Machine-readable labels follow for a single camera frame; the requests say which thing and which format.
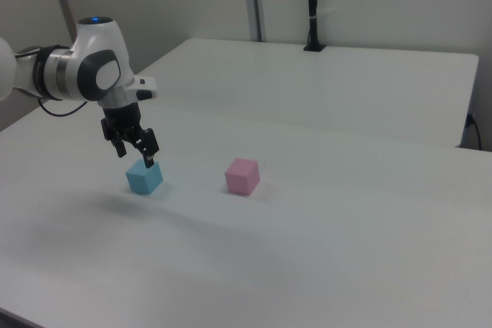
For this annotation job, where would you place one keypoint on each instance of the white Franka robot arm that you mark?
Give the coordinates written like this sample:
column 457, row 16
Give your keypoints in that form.
column 96, row 47

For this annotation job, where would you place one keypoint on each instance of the blue foam cube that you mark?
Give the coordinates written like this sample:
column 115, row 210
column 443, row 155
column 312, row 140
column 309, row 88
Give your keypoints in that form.
column 144, row 182

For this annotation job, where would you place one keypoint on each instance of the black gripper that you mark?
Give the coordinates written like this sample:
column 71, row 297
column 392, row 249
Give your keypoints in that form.
column 121, row 120

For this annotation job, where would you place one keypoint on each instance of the pink foam cube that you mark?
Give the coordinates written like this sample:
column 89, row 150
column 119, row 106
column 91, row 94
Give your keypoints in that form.
column 240, row 180

